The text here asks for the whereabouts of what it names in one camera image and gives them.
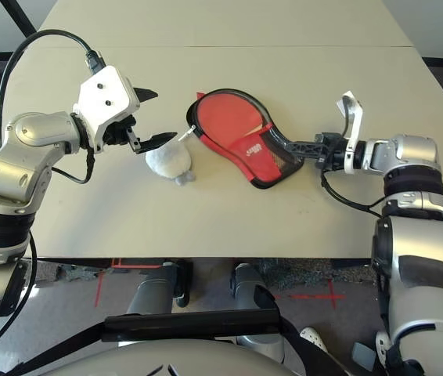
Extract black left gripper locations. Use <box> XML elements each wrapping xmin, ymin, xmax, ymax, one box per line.
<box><xmin>103</xmin><ymin>87</ymin><xmax>178</xmax><ymax>154</ymax></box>

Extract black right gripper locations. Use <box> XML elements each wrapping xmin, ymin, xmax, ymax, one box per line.
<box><xmin>286</xmin><ymin>132</ymin><xmax>348</xmax><ymax>172</ymax></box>

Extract white plush keychain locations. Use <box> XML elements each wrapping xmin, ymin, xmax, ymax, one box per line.
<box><xmin>144</xmin><ymin>125</ymin><xmax>197</xmax><ymax>187</ymax></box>

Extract black and red paddle case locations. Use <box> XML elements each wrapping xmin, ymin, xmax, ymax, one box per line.
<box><xmin>185</xmin><ymin>87</ymin><xmax>303</xmax><ymax>190</ymax></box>

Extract grey speckled floor mat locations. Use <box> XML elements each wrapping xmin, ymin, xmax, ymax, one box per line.
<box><xmin>255</xmin><ymin>257</ymin><xmax>372</xmax><ymax>290</ymax></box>

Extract grey robot right leg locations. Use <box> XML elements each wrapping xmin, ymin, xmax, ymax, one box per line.
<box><xmin>230</xmin><ymin>262</ymin><xmax>286</xmax><ymax>353</ymax></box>

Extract grey robot leg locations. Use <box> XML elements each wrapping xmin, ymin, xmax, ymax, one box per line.
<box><xmin>124</xmin><ymin>260</ymin><xmax>195</xmax><ymax>315</ymax></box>
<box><xmin>230</xmin><ymin>262</ymin><xmax>286</xmax><ymax>353</ymax></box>

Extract grey robot left leg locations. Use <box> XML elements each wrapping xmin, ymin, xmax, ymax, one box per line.
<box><xmin>124</xmin><ymin>260</ymin><xmax>195</xmax><ymax>315</ymax></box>

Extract red floor tape lines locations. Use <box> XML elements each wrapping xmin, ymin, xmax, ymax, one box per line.
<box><xmin>93</xmin><ymin>257</ymin><xmax>164</xmax><ymax>307</ymax></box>

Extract white perforated shoe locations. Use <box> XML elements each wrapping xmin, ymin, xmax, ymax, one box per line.
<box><xmin>375</xmin><ymin>330</ymin><xmax>393</xmax><ymax>356</ymax></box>
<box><xmin>299</xmin><ymin>327</ymin><xmax>338</xmax><ymax>358</ymax></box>

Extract grey foot pedal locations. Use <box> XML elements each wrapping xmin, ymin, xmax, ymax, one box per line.
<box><xmin>351</xmin><ymin>341</ymin><xmax>377</xmax><ymax>366</ymax></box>

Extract grey robot torso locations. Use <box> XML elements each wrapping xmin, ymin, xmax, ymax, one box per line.
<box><xmin>59</xmin><ymin>339</ymin><xmax>309</xmax><ymax>376</ymax></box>

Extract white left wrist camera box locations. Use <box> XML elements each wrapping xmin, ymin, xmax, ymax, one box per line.
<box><xmin>73</xmin><ymin>65</ymin><xmax>142</xmax><ymax>154</ymax></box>

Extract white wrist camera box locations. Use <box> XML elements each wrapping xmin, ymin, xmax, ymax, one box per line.
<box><xmin>335</xmin><ymin>90</ymin><xmax>365</xmax><ymax>175</ymax></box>
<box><xmin>73</xmin><ymin>65</ymin><xmax>142</xmax><ymax>154</ymax></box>

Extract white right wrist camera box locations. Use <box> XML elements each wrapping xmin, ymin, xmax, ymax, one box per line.
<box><xmin>335</xmin><ymin>90</ymin><xmax>365</xmax><ymax>175</ymax></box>

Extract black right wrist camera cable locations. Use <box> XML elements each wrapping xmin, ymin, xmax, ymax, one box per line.
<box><xmin>319</xmin><ymin>171</ymin><xmax>387</xmax><ymax>215</ymax></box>

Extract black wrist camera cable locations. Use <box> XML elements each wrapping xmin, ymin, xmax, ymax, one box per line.
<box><xmin>0</xmin><ymin>30</ymin><xmax>107</xmax><ymax>186</ymax></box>
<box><xmin>319</xmin><ymin>171</ymin><xmax>387</xmax><ymax>215</ymax></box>

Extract black left wrist camera cable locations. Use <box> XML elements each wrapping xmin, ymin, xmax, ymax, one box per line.
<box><xmin>0</xmin><ymin>30</ymin><xmax>107</xmax><ymax>186</ymax></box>

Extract black metal table frame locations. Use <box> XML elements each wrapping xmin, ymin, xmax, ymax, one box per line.
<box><xmin>0</xmin><ymin>0</ymin><xmax>39</xmax><ymax>39</ymax></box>

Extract black waist bar with straps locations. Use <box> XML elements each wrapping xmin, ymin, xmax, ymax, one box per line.
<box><xmin>0</xmin><ymin>308</ymin><xmax>348</xmax><ymax>376</ymax></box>

